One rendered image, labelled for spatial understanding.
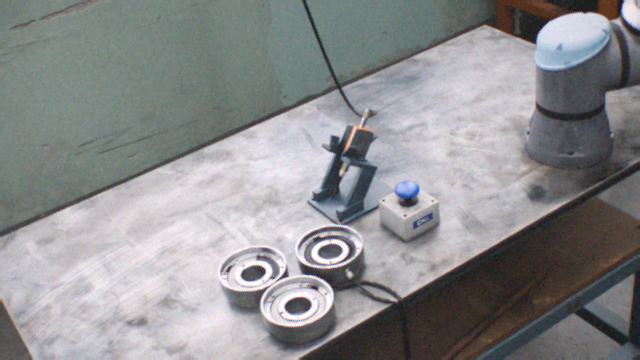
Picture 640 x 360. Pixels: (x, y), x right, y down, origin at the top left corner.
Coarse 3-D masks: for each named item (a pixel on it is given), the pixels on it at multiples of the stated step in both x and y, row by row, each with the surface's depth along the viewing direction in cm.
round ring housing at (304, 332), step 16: (272, 288) 123; (288, 288) 124; (304, 288) 124; (320, 288) 124; (288, 304) 123; (304, 304) 123; (272, 320) 118; (288, 320) 119; (320, 320) 117; (288, 336) 117; (304, 336) 117
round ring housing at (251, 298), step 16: (240, 256) 132; (272, 256) 131; (224, 272) 129; (240, 272) 129; (256, 272) 131; (288, 272) 129; (224, 288) 126; (256, 288) 124; (240, 304) 126; (256, 304) 126
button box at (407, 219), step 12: (420, 192) 137; (384, 204) 136; (396, 204) 135; (408, 204) 134; (420, 204) 135; (432, 204) 134; (384, 216) 137; (396, 216) 134; (408, 216) 132; (420, 216) 134; (432, 216) 135; (396, 228) 135; (408, 228) 133; (420, 228) 135
